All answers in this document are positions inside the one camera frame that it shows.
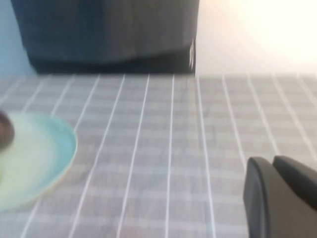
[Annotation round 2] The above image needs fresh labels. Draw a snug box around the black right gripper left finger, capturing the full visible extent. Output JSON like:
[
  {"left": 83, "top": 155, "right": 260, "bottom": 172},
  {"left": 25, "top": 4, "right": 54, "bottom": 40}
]
[{"left": 243, "top": 156, "right": 317, "bottom": 238}]

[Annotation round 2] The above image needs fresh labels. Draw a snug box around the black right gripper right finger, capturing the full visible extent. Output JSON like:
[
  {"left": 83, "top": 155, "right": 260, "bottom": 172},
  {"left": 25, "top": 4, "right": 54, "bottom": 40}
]
[{"left": 272, "top": 155, "right": 317, "bottom": 212}]

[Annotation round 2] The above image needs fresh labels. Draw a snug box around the grey checked tablecloth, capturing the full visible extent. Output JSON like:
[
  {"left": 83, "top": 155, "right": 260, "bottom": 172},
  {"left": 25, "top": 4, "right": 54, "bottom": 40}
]
[{"left": 0, "top": 73, "right": 317, "bottom": 238}]

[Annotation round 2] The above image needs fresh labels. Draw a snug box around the pale green round plate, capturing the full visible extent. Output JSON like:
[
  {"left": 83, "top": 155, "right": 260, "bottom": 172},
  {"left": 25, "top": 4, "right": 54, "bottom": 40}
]
[{"left": 0, "top": 112, "right": 78, "bottom": 212}]

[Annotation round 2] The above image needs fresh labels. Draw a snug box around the dark purple fruit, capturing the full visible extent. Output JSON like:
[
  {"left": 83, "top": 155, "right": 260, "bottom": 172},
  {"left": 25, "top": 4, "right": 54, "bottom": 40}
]
[{"left": 0, "top": 111, "right": 16, "bottom": 152}]

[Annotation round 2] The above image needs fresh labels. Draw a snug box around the grey apron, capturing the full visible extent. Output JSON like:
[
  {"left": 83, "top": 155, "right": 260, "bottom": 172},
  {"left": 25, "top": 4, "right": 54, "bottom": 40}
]
[{"left": 9, "top": 0, "right": 200, "bottom": 64}]

